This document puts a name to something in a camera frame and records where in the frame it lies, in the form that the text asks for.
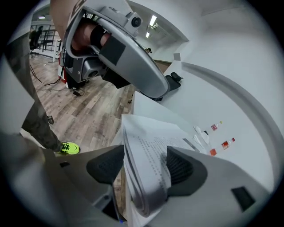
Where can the small black box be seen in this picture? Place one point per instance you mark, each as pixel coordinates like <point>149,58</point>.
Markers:
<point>50,119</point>

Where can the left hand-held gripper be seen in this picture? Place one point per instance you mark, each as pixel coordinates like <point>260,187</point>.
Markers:
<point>111,12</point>

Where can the crumpled white tissue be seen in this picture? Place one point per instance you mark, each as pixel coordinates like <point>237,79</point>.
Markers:
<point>197,129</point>

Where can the booklet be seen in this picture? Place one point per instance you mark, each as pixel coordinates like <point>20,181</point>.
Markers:
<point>144,133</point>

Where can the black power adapter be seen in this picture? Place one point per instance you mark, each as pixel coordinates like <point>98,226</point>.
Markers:
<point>77,92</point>

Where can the neon yellow shoe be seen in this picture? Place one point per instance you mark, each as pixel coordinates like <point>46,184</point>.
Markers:
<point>69,148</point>

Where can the black office chair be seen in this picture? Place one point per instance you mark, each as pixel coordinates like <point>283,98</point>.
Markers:
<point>174,81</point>
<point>33,42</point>

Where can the ceiling light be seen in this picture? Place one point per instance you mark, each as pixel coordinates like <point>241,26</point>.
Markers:
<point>147,34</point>
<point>153,20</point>

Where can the red drink bottle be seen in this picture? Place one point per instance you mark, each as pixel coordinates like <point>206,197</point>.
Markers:
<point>225,145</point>

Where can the black metal rack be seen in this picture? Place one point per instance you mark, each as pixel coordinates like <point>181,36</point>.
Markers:
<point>48,40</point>

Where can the white paper napkin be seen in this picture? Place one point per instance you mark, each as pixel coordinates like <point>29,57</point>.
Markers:
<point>204,138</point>

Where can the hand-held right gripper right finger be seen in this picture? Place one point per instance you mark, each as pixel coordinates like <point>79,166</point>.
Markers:
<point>186,173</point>

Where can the person's olive trousers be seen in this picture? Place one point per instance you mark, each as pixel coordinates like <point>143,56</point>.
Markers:
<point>33,110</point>

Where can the person's left hand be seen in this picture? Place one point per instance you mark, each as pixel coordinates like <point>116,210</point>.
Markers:
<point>82,35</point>

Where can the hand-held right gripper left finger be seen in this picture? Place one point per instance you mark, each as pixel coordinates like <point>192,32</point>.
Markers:
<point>104,166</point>

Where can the person's left forearm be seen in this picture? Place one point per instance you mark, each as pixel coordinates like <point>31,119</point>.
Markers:
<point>60,17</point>

